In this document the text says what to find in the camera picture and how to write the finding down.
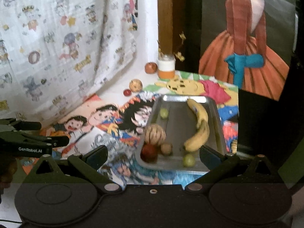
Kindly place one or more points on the yellow banana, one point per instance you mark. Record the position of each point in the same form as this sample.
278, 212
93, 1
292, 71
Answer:
203, 131

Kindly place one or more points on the white cartoon print curtain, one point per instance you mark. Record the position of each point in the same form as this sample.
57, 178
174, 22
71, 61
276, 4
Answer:
57, 53

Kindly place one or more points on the colourful cartoon table cloth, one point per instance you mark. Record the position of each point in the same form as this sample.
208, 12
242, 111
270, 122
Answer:
120, 128

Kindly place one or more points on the green grape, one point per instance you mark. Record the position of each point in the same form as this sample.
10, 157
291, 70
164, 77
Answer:
164, 113
188, 160

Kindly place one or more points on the metal tray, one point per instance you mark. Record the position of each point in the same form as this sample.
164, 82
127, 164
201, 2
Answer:
180, 126

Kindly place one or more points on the red apple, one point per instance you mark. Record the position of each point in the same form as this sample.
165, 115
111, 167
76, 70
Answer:
151, 67

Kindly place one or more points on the brown wooden post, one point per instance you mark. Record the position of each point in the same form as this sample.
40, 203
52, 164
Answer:
171, 22

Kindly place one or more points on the small red plum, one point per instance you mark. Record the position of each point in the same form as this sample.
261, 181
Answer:
127, 92

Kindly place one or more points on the white orange glass jar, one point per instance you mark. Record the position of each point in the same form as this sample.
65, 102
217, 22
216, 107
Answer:
166, 66

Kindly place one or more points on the yellow dried flower sprigs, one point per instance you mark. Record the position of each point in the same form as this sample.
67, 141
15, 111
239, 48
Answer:
177, 52

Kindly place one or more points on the orange dress painting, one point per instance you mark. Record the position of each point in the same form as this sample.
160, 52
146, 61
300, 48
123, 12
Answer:
248, 43

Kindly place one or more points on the green grape in tray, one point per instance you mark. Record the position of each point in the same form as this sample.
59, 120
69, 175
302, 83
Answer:
164, 113

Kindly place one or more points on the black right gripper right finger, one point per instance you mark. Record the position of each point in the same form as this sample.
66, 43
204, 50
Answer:
218, 166

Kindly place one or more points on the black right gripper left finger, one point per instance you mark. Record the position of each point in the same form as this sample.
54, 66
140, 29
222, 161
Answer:
86, 166

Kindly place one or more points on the small brown round fruit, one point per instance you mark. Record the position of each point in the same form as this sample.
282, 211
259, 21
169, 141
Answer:
166, 149

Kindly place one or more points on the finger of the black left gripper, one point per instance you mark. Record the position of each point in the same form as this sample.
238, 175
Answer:
54, 140
11, 124

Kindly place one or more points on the striped pepino melon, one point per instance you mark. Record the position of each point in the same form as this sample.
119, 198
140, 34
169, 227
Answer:
154, 135
135, 85

